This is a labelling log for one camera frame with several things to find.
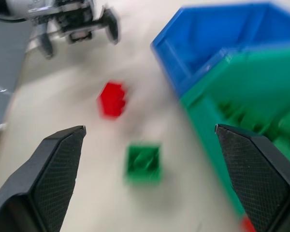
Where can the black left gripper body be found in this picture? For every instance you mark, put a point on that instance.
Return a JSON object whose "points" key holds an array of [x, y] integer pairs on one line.
{"points": [[75, 21]]}

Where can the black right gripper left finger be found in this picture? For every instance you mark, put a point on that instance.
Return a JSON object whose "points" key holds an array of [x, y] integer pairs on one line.
{"points": [[46, 183]]}

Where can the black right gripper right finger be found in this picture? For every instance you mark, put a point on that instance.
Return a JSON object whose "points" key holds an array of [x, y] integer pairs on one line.
{"points": [[256, 178]]}

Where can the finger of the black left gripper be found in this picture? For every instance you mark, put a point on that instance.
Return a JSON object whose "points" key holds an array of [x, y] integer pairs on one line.
{"points": [[46, 44], [111, 26]]}

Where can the small red block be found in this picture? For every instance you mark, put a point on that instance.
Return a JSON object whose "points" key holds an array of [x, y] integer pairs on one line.
{"points": [[247, 224]]}

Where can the green studded block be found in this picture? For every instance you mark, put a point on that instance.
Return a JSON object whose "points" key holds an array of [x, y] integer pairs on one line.
{"points": [[143, 162], [246, 116]]}

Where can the red studded block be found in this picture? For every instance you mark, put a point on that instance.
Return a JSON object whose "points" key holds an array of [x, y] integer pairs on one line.
{"points": [[112, 100]]}

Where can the green plastic bin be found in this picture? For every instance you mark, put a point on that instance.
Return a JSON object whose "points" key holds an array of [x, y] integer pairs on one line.
{"points": [[256, 84]]}

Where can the blue plastic bin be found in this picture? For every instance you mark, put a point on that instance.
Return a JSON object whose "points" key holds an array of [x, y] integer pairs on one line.
{"points": [[207, 41]]}

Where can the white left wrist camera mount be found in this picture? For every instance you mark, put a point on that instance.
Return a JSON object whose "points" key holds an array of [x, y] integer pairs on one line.
{"points": [[26, 7]]}

